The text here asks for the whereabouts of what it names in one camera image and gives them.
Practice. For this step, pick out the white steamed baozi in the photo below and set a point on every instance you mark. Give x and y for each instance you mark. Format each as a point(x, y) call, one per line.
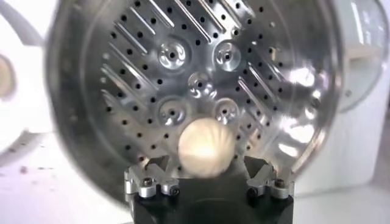
point(205, 146)
point(4, 77)

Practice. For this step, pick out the large white plate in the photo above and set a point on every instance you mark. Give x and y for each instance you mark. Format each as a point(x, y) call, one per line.
point(27, 100)

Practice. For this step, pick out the round glass pot lid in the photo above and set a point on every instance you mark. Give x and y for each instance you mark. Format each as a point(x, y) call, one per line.
point(362, 36)

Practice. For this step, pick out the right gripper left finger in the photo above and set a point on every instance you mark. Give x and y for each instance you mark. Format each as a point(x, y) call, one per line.
point(146, 182)

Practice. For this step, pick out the white electric cooker pot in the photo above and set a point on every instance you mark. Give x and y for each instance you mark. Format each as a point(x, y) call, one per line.
point(341, 152)

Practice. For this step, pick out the perforated steel steamer basket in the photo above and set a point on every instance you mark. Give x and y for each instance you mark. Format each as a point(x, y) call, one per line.
point(195, 67)

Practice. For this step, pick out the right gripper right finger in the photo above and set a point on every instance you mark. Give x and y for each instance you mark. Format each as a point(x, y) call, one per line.
point(274, 184)

